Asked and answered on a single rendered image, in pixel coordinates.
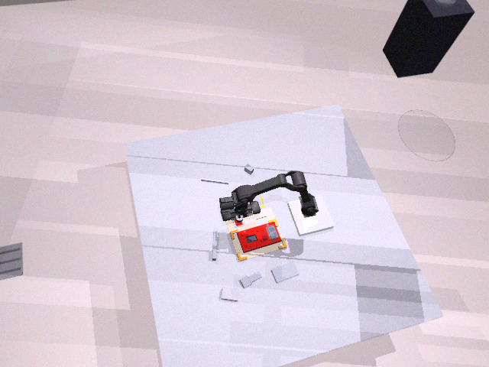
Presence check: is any cream flat plate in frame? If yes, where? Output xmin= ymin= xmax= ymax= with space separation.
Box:
xmin=226 ymin=208 xmax=287 ymax=261

